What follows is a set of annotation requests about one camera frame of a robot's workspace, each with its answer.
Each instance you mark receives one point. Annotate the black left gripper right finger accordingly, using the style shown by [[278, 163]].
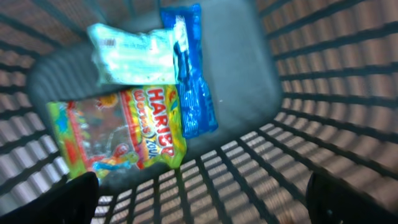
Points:
[[330, 202]]

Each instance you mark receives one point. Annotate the Haribo gummy worms bag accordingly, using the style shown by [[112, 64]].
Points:
[[125, 130]]

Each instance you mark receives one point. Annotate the light teal snack packet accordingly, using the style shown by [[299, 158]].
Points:
[[124, 58]]

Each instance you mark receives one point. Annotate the blue snack bar wrapper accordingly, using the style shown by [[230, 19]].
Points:
[[197, 111]]

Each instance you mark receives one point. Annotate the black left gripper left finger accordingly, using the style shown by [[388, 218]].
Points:
[[74, 202]]

